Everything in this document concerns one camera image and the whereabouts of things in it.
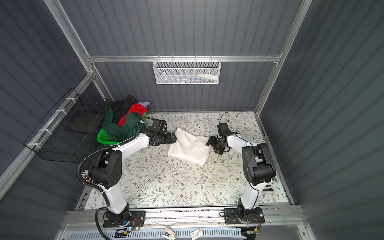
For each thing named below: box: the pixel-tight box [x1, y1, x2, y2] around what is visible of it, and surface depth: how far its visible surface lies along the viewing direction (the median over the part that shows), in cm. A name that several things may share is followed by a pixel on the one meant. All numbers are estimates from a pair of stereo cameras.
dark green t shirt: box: [101, 103, 147, 143], surface depth 101 cm
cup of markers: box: [81, 169, 93, 184], surface depth 72 cm
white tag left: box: [161, 226, 176, 240], surface depth 69 cm
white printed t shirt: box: [167, 127, 211, 166], surface depth 98 cm
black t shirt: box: [109, 94, 137, 124], surface depth 110 cm
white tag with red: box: [190, 228, 204, 240], surface depth 70 cm
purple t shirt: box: [138, 101, 151, 107], surface depth 114 cm
